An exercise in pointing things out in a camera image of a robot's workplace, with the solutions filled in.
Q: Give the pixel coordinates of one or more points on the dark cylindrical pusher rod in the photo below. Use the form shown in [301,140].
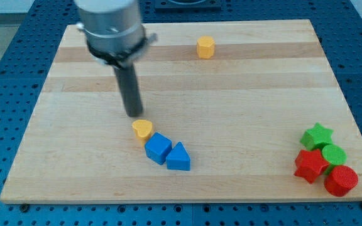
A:
[129,89]

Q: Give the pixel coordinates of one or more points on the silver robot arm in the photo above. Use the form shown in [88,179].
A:
[115,36]

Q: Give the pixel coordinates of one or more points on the green star block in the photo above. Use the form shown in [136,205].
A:
[316,137]

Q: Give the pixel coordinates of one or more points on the red star block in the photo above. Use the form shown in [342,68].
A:
[310,165]

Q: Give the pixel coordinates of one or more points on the yellow heart block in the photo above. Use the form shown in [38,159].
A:
[143,130]

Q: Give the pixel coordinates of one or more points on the blue cube block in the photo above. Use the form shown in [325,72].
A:
[158,147]

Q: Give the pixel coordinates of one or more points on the yellow hexagon block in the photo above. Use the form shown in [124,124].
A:
[205,47]

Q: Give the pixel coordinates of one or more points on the blue triangle block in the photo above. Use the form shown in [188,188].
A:
[178,158]

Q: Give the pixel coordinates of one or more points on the wooden board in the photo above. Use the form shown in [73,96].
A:
[240,115]

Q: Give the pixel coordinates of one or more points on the blue perforated table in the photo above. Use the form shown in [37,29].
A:
[26,63]

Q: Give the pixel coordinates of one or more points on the green cylinder block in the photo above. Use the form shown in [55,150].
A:
[334,155]

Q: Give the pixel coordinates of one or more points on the red cylinder block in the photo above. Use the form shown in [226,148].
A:
[341,180]

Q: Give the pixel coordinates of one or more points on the dark base mount plate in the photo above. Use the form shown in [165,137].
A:
[186,5]

